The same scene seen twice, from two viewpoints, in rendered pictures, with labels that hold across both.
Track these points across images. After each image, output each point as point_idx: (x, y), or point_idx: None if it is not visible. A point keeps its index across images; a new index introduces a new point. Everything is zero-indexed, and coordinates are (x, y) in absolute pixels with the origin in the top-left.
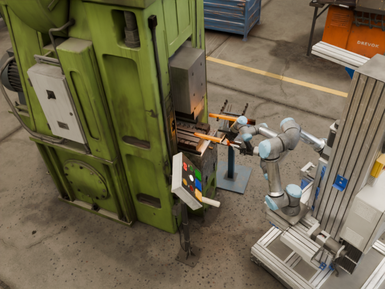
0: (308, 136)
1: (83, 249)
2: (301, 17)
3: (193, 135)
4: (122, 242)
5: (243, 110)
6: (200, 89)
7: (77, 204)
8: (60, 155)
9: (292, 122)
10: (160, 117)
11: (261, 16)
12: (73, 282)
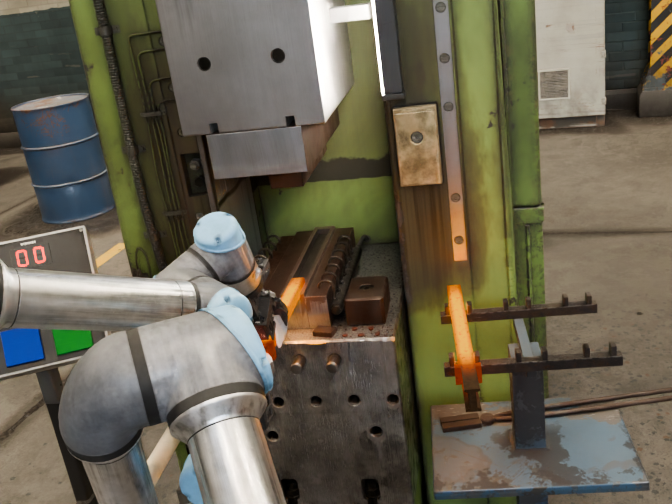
0: (220, 502)
1: (147, 438)
2: None
3: (288, 281)
4: (172, 491)
5: (541, 349)
6: (260, 70)
7: None
8: None
9: (184, 327)
10: (103, 87)
11: None
12: (61, 457)
